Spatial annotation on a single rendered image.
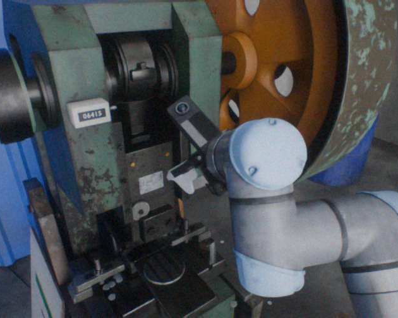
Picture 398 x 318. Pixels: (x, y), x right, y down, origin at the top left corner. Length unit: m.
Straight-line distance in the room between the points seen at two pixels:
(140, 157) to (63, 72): 0.29
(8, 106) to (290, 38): 0.65
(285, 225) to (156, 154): 0.55
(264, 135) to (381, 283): 0.21
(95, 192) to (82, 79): 0.25
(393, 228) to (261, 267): 0.16
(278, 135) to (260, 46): 0.66
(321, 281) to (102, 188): 1.63
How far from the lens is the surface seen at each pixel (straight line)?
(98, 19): 0.75
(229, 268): 1.22
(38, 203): 1.26
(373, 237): 0.42
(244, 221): 0.36
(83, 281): 1.09
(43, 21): 0.69
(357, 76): 0.75
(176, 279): 1.00
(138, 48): 0.78
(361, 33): 0.75
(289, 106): 0.92
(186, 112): 0.52
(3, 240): 2.28
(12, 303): 2.19
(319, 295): 2.08
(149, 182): 0.88
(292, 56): 0.90
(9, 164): 2.07
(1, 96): 0.70
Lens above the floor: 1.53
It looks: 28 degrees down
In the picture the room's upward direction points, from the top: straight up
